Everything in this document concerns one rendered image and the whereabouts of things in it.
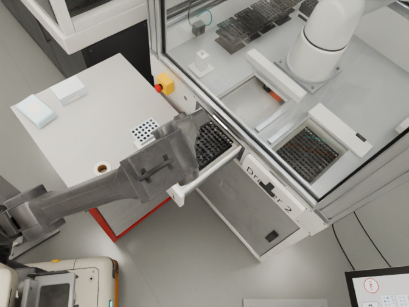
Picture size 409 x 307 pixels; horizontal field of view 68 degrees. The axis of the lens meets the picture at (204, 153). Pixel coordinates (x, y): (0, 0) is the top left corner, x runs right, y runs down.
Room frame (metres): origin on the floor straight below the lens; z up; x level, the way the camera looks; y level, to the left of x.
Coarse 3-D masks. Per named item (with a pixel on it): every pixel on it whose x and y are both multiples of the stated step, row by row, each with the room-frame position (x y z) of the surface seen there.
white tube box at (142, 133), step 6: (150, 120) 0.74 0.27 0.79; (138, 126) 0.70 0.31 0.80; (144, 126) 0.70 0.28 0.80; (150, 126) 0.72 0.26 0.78; (156, 126) 0.72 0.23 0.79; (132, 132) 0.67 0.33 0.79; (138, 132) 0.67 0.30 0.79; (144, 132) 0.67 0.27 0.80; (150, 132) 0.68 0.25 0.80; (132, 138) 0.65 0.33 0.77; (138, 138) 0.65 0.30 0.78; (144, 138) 0.65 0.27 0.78; (150, 138) 0.65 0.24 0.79
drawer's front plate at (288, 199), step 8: (248, 160) 0.57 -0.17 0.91; (256, 160) 0.57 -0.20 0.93; (256, 168) 0.54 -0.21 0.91; (264, 168) 0.54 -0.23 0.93; (264, 176) 0.52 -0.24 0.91; (272, 176) 0.51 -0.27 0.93; (264, 184) 0.51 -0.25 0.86; (272, 184) 0.49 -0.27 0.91; (280, 184) 0.49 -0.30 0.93; (280, 192) 0.47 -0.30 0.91; (288, 192) 0.46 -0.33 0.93; (288, 200) 0.44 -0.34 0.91; (296, 200) 0.44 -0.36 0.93; (288, 208) 0.43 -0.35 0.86; (296, 208) 0.42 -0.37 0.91; (304, 208) 0.41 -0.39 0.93; (296, 216) 0.40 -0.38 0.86
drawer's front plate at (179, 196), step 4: (136, 140) 0.55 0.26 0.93; (136, 144) 0.54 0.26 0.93; (140, 144) 0.54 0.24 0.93; (136, 148) 0.53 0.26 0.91; (140, 148) 0.52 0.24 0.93; (172, 188) 0.39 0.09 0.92; (176, 188) 0.39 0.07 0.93; (168, 192) 0.41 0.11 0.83; (172, 192) 0.39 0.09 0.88; (176, 192) 0.38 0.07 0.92; (180, 192) 0.38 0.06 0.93; (172, 196) 0.39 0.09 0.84; (176, 196) 0.38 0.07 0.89; (180, 196) 0.37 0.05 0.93; (176, 200) 0.38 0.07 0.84; (180, 200) 0.36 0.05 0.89; (180, 204) 0.36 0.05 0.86
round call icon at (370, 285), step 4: (364, 280) 0.19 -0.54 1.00; (368, 280) 0.19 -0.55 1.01; (372, 280) 0.19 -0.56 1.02; (376, 280) 0.19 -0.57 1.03; (364, 284) 0.18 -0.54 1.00; (368, 284) 0.18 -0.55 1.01; (372, 284) 0.18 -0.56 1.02; (376, 284) 0.18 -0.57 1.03; (364, 288) 0.17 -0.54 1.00; (368, 288) 0.17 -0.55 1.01; (372, 288) 0.17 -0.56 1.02; (376, 288) 0.17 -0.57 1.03; (368, 292) 0.16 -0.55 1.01; (372, 292) 0.16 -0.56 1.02; (376, 292) 0.16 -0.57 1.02; (380, 292) 0.16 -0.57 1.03
